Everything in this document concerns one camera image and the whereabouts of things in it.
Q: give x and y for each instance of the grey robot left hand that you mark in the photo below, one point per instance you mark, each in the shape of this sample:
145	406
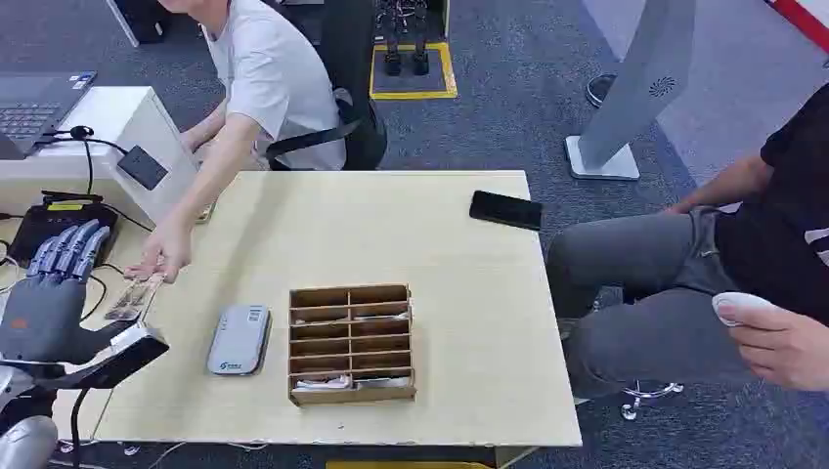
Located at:
42	317

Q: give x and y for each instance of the round black base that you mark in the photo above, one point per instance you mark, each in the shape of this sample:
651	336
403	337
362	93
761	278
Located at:
597	89

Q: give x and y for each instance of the grey card reader device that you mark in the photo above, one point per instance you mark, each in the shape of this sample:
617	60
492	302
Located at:
238	340

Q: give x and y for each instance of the black square pad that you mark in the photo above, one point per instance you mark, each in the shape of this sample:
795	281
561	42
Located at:
142	167

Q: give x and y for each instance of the person's right hand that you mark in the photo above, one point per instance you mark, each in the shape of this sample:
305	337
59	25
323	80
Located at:
191	140

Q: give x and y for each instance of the black robot legs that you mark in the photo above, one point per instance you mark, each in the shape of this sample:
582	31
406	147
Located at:
393	39

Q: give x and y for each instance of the grey kiosk stand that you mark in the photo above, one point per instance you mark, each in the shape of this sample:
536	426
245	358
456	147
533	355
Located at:
641	77

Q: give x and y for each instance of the wooden slotted card box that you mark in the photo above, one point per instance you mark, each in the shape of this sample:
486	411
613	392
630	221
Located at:
353	396

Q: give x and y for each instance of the grey laptop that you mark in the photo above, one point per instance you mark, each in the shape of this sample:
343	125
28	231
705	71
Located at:
32	110

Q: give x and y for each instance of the black smartphone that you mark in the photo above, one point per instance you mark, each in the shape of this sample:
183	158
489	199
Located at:
505	210

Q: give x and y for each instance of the chrome stool base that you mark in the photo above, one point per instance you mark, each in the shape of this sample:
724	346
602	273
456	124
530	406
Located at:
638	395

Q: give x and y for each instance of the black office chair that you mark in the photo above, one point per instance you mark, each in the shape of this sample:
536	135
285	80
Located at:
359	77

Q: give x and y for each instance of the person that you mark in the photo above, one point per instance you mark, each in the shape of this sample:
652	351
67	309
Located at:
647	311
278	77

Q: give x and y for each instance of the black desktop printer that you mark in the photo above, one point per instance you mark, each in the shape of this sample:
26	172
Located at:
45	223

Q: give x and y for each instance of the black cabinet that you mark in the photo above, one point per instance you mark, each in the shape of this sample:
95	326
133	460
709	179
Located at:
142	19

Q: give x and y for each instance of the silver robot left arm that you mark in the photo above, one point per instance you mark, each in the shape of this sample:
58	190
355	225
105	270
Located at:
26	443

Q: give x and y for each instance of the white oval remote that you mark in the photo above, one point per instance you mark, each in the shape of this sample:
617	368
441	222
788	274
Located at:
741	304

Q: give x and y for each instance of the grey card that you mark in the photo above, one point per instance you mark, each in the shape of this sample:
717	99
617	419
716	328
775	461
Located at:
382	382
382	317

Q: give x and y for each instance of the person's left hand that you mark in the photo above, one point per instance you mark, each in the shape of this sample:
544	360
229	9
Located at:
168	249
790	349

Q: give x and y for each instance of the card stack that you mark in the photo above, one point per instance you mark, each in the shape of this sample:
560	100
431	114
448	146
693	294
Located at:
207	213

